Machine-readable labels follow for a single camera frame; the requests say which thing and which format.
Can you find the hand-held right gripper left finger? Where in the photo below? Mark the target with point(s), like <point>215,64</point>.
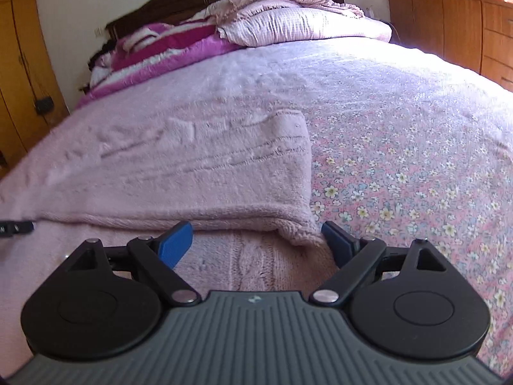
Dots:
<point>176,244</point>

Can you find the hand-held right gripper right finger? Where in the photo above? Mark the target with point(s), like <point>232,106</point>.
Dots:
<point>337,245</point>

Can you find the small black device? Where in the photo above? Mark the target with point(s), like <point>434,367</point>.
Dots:
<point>44,106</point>

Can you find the magenta white striped blanket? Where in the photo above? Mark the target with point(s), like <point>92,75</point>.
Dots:
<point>168,44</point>

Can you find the light pink pillow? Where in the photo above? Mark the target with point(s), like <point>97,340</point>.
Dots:
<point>296,20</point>

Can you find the dark clothes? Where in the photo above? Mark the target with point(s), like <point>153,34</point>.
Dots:
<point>98,58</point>

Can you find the wooden dresser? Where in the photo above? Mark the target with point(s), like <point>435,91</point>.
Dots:
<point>453,28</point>

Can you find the bed with floral pink sheet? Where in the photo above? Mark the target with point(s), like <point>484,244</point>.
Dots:
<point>400,148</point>

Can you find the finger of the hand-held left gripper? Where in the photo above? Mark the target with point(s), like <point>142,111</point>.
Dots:
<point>16,227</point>

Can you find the wooden wardrobe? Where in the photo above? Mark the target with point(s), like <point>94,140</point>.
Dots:
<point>20,28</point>

